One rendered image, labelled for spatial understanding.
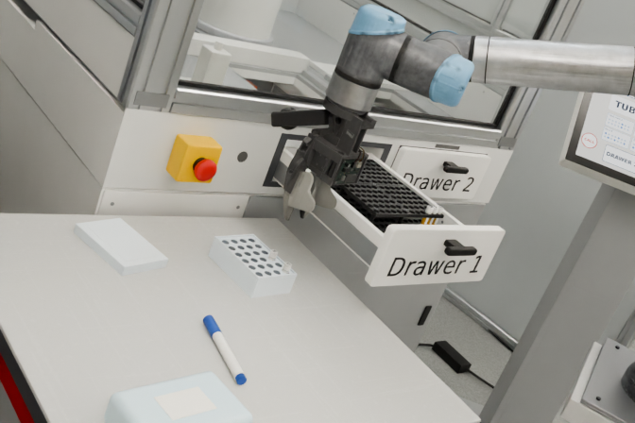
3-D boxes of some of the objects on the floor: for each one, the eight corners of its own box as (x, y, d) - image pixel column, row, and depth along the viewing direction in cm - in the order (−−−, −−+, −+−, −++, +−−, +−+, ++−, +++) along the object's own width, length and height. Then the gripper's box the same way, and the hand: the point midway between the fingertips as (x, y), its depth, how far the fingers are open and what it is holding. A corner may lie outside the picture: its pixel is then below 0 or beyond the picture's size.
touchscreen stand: (579, 556, 228) (784, 231, 192) (422, 494, 228) (598, 158, 192) (555, 443, 275) (715, 164, 239) (425, 391, 275) (567, 106, 239)
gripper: (349, 119, 124) (299, 243, 132) (391, 119, 133) (342, 235, 140) (308, 93, 129) (262, 214, 136) (351, 95, 138) (306, 209, 145)
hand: (294, 209), depth 139 cm, fingers open, 3 cm apart
